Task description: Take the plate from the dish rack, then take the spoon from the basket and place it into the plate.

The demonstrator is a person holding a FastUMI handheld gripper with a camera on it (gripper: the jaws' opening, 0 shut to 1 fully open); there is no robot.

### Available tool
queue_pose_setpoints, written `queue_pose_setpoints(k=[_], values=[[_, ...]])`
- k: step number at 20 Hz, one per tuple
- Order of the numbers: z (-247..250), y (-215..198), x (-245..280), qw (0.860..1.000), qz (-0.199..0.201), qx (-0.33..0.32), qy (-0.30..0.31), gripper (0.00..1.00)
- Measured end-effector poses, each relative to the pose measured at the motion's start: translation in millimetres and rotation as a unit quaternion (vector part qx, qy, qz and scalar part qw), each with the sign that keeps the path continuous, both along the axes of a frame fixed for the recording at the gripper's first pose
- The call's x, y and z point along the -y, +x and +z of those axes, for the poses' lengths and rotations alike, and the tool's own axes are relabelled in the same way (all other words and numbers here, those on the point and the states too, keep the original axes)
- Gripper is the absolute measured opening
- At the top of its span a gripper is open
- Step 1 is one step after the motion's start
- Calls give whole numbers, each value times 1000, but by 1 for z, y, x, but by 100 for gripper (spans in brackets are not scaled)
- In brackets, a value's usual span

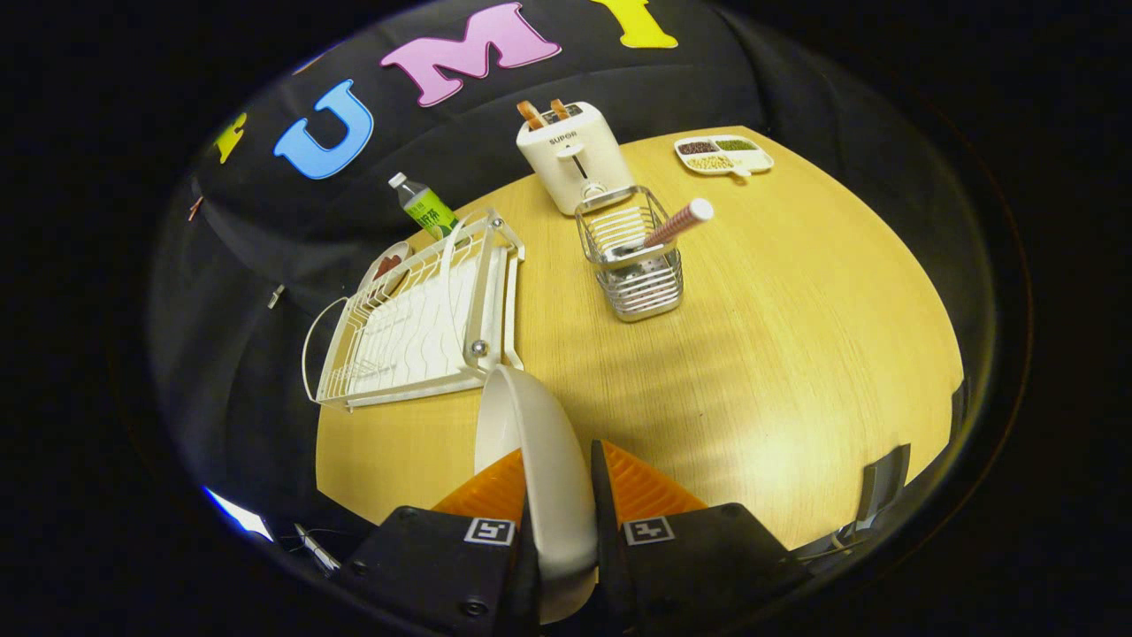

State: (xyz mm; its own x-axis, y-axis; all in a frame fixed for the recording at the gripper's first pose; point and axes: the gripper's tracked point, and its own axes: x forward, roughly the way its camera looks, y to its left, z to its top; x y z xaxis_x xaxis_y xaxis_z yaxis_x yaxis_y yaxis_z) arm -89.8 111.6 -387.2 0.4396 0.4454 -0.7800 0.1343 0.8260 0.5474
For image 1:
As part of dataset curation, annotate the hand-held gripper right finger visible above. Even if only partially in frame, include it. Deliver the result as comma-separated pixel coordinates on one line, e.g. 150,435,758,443
590,440,810,637

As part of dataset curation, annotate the green label drink bottle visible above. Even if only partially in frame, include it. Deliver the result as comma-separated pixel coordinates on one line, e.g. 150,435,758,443
388,172,461,242

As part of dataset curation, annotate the bright white screen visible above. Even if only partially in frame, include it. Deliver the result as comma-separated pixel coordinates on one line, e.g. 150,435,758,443
203,487,275,542

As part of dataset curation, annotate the white divided dish with beans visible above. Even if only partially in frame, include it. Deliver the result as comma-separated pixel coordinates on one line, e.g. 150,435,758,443
674,134,775,180

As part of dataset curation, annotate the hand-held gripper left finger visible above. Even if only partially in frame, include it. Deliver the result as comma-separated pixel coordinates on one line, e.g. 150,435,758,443
340,447,542,637

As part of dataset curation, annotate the white wire dish rack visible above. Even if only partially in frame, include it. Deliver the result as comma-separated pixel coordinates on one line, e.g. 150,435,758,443
302,208,526,413

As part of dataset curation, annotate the white round plate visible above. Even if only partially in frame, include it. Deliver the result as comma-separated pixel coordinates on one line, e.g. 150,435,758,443
474,364,599,625

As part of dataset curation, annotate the spoon with red checkered handle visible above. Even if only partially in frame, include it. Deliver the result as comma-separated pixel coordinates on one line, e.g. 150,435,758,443
619,198,715,257

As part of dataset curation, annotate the white toaster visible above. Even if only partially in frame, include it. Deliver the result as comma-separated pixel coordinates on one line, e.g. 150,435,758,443
516,100,636,217

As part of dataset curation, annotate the small plate with red food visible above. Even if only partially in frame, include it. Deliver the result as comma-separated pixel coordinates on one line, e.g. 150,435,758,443
358,241,415,297

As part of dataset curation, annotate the metal wire basket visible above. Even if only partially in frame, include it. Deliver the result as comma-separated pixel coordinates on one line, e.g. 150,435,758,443
575,185,685,323

